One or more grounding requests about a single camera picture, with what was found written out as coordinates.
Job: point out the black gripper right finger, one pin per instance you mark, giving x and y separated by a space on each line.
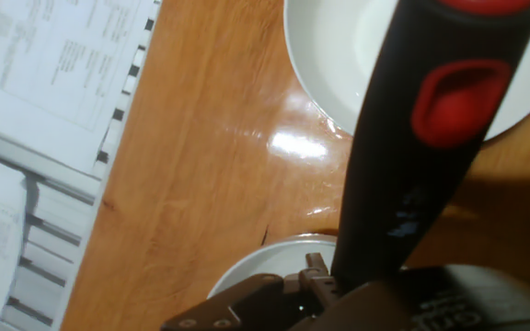
318 282

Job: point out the white ceramic bowl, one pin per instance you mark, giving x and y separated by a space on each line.
265 264
329 46

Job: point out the glossy wooden board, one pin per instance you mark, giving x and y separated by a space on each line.
200 138

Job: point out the black ladle with red accents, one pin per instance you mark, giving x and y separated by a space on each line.
407 138

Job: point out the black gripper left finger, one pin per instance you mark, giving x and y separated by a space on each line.
228 305

